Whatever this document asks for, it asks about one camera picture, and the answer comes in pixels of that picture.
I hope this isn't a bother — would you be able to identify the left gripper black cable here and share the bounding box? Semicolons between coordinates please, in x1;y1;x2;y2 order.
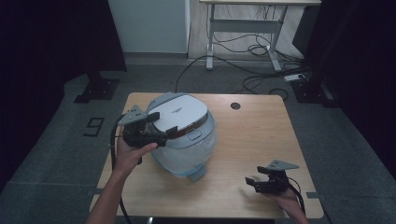
108;113;134;224

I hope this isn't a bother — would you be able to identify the person's right hand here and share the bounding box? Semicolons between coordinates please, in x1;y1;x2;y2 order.
263;187;303;217

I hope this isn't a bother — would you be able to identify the white power strip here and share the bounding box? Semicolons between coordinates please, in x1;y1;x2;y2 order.
283;73;305;83

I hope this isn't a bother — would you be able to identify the long black floor cable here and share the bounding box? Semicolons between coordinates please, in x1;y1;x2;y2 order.
175;54;281;91

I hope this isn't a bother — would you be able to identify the light blue rice cooker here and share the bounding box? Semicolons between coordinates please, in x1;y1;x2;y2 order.
145;91;218;182

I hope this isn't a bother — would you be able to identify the black stand base plate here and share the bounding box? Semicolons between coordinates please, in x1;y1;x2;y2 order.
290;78;341;109
73;70;120;105

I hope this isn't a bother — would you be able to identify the person's left hand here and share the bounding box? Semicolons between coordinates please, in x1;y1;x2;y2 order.
113;135;159;179

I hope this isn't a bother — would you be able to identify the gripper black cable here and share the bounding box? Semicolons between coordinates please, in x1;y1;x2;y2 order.
287;176;308;216
108;113;134;224

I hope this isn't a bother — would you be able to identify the white wall panel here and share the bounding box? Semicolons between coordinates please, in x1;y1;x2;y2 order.
107;0;191;54

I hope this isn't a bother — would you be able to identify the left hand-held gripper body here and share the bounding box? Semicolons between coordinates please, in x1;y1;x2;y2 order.
117;104;169;149

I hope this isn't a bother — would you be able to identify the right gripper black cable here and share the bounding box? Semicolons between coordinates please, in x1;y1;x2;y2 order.
287;176;308;216

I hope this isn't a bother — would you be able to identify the tangle of black floor cables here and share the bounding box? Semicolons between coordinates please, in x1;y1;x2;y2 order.
211;31;312;101

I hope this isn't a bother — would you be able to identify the dark curtain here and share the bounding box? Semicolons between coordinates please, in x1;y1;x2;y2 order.
292;0;396;172
0;0;128;190

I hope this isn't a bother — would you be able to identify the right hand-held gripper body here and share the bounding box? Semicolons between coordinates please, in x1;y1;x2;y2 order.
253;159;300;196

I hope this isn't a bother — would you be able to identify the white metal frame desk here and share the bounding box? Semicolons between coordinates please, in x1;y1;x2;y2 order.
199;0;322;72

